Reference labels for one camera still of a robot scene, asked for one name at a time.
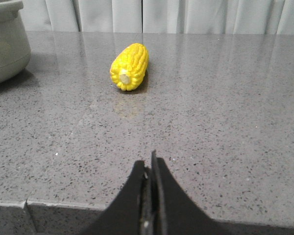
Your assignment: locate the white pleated curtain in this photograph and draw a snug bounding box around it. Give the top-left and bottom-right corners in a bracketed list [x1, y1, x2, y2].
[20, 0, 294, 35]

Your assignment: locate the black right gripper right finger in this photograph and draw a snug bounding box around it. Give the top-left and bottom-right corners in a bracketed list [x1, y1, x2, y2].
[150, 150, 223, 235]

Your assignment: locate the pale green electric cooking pot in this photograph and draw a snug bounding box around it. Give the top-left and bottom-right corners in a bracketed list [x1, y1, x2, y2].
[0, 0, 31, 83]

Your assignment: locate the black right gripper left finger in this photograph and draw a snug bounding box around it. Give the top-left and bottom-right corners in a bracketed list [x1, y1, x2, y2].
[84, 161, 150, 235]

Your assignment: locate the yellow corn cob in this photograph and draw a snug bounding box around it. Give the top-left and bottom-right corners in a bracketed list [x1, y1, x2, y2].
[110, 43, 149, 91]

